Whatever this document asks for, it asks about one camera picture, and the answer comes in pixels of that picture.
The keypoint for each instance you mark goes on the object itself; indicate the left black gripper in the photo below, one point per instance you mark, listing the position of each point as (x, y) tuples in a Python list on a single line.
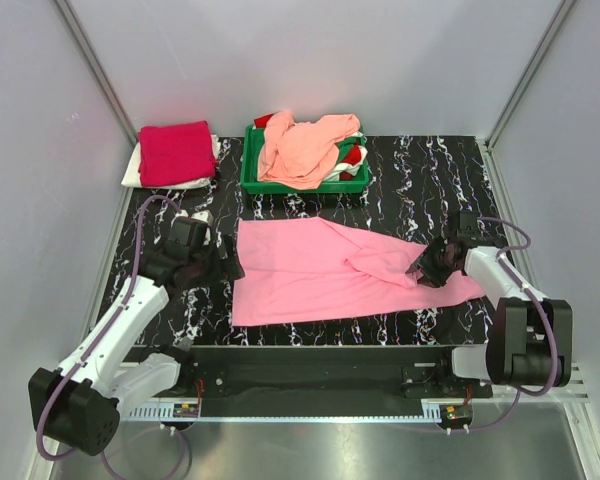
[(230, 266)]

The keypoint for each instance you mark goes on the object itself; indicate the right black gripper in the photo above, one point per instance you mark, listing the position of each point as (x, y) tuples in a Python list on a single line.
[(431, 277)]

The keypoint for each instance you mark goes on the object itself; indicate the pink t shirt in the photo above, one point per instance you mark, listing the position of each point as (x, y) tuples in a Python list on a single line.
[(311, 269)]

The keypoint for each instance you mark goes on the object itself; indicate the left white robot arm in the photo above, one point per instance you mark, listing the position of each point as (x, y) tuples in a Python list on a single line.
[(81, 402)]

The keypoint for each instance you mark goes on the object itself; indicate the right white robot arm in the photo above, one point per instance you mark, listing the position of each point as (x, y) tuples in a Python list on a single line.
[(529, 345)]

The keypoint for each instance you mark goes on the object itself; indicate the green plastic bin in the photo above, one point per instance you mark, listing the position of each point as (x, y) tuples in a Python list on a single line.
[(254, 141)]

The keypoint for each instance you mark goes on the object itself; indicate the peach t shirt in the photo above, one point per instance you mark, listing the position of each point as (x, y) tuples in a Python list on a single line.
[(300, 155)]

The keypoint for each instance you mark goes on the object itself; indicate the folded magenta t shirt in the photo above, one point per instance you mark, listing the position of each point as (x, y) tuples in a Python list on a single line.
[(176, 154)]

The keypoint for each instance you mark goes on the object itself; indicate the folded white t shirt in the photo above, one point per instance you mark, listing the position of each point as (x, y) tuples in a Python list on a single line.
[(131, 178)]

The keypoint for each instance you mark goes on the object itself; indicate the red white green t shirt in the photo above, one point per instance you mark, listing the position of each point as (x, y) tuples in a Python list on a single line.
[(351, 153)]

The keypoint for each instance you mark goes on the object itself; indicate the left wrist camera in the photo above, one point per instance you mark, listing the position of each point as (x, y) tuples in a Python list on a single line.
[(194, 230)]

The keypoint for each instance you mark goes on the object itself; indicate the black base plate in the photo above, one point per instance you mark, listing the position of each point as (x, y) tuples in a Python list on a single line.
[(311, 382)]

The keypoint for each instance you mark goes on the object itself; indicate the aluminium rail frame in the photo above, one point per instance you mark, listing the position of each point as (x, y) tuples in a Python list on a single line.
[(550, 437)]

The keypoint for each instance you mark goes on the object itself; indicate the right corner post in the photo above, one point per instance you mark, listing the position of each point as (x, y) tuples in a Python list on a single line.
[(550, 34)]

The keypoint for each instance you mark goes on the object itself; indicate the corner post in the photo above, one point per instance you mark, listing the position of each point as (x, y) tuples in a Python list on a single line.
[(79, 36), (550, 34)]

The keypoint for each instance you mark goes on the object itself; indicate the left corner post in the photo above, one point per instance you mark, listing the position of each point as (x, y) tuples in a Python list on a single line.
[(79, 36)]

